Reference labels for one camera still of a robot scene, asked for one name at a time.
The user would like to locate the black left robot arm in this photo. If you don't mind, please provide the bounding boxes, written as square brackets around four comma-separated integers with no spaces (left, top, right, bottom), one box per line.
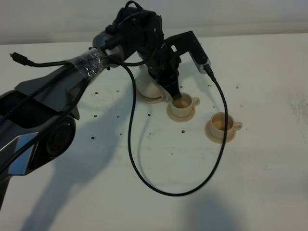
[0,1,181,197]

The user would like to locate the beige teacup near teapot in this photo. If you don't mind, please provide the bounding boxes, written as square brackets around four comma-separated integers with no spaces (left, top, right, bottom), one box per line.
[170,93,200,117]

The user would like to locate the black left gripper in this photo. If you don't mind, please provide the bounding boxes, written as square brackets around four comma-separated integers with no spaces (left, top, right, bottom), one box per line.
[137,15,181,100]

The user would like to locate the beige teacup far right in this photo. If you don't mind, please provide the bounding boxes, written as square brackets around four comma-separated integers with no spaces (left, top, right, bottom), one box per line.
[209,112,243,140]

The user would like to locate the beige ceramic teapot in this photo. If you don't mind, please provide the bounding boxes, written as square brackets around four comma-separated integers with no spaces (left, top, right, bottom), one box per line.
[136,65,168,99]

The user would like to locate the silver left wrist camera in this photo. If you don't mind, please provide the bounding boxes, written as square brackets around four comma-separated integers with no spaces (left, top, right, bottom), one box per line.
[166,30,212,75]

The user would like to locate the beige saucer far right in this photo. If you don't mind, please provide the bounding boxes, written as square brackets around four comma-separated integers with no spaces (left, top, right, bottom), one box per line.
[205,121,236,144]

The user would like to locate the beige saucer near teapot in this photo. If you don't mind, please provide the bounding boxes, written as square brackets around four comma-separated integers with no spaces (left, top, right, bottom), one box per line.
[167,105,195,122]

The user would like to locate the black braided camera cable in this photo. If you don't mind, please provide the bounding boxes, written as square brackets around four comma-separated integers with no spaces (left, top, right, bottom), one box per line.
[9,1,228,196]

